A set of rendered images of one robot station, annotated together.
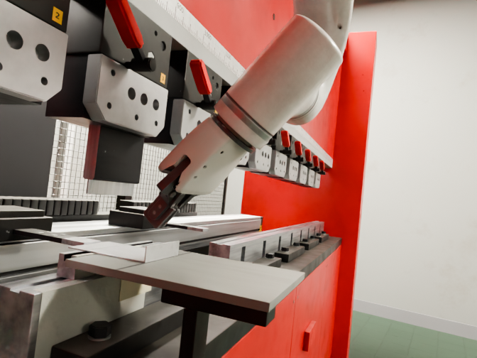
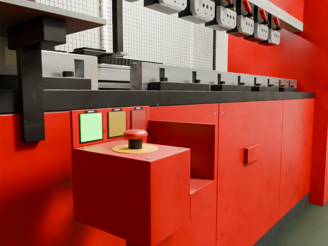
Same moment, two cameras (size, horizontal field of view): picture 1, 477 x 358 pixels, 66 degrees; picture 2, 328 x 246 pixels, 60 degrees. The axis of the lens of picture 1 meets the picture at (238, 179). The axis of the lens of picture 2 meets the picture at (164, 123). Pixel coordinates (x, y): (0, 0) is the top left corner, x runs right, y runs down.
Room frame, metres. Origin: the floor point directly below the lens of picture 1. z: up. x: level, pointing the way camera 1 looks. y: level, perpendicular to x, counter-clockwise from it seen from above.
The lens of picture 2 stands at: (0.06, -0.38, 0.87)
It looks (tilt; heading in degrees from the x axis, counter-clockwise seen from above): 6 degrees down; 20
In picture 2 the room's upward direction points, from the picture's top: straight up
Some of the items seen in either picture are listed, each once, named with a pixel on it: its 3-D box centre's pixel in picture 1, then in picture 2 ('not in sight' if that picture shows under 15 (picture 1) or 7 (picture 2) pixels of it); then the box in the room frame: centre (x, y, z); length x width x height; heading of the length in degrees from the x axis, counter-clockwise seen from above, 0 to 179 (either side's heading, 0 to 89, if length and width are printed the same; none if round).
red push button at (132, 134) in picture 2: not in sight; (135, 141); (0.46, -0.19, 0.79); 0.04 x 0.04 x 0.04
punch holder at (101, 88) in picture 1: (115, 72); not in sight; (0.52, 0.19, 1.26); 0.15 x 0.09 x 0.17; 159
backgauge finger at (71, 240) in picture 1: (32, 227); not in sight; (0.62, 0.33, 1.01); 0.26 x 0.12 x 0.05; 69
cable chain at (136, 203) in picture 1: (162, 207); (131, 63); (1.41, 0.28, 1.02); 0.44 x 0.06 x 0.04; 159
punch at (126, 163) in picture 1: (115, 163); not in sight; (0.55, 0.18, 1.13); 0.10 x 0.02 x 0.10; 159
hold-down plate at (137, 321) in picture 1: (145, 324); (28, 82); (0.56, 0.12, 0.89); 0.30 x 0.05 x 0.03; 159
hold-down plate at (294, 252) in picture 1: (290, 252); (232, 88); (1.46, -0.24, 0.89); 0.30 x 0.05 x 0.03; 159
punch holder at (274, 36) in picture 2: (310, 172); (269, 30); (2.01, -0.39, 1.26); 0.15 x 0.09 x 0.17; 159
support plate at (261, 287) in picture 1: (193, 269); (25, 24); (0.49, 0.05, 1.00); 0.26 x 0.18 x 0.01; 69
